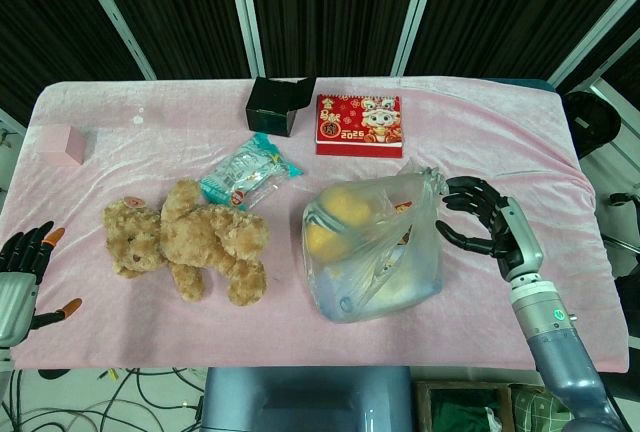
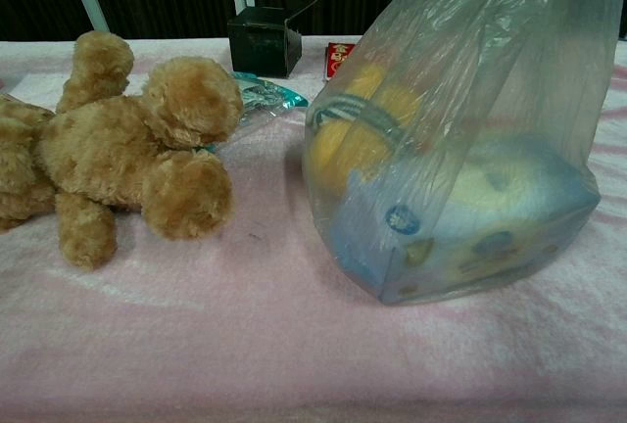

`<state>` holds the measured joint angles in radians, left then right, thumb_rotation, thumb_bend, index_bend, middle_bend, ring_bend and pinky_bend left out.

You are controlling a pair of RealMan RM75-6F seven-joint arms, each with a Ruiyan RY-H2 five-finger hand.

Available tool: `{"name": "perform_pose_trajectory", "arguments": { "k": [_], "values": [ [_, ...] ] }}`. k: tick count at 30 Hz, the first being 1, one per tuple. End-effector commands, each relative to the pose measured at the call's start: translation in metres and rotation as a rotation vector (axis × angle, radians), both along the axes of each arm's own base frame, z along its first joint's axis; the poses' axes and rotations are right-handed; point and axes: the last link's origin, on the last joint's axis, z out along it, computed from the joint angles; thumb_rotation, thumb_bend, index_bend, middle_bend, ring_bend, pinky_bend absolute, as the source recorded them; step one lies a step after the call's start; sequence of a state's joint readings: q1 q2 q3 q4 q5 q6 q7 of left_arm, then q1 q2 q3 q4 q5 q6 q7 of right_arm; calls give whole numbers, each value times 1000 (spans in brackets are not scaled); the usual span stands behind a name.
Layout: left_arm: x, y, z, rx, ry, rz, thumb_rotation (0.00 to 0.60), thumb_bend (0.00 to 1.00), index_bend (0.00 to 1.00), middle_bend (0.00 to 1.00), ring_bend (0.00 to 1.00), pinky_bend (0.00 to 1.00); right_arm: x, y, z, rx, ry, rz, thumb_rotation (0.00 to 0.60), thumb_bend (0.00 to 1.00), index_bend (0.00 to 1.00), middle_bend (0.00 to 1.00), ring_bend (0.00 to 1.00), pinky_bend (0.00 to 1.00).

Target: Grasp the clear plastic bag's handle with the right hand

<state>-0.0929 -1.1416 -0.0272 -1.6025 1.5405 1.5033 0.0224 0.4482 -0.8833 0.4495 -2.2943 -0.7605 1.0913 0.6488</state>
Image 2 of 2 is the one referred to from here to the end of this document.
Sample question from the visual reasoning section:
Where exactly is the clear teal plastic wrapper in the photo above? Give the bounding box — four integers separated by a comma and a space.
215, 70, 311, 154

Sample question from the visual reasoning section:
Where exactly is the clear plastic bag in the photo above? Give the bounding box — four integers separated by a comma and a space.
302, 0, 627, 307

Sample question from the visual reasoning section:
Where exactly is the brown plush teddy bear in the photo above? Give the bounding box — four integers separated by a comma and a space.
0, 29, 245, 271

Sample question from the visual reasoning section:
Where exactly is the pink fleece blanket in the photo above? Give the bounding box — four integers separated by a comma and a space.
0, 35, 627, 423

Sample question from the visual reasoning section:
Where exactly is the blue tissue pack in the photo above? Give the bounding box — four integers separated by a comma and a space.
330, 134, 600, 306

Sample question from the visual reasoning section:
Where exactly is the small black cardboard box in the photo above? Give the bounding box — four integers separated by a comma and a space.
226, 0, 328, 79

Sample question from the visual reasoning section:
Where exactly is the yellow plush toy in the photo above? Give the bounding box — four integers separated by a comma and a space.
308, 64, 423, 192

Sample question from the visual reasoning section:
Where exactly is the red printed packet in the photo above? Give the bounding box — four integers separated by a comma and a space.
322, 41, 359, 83

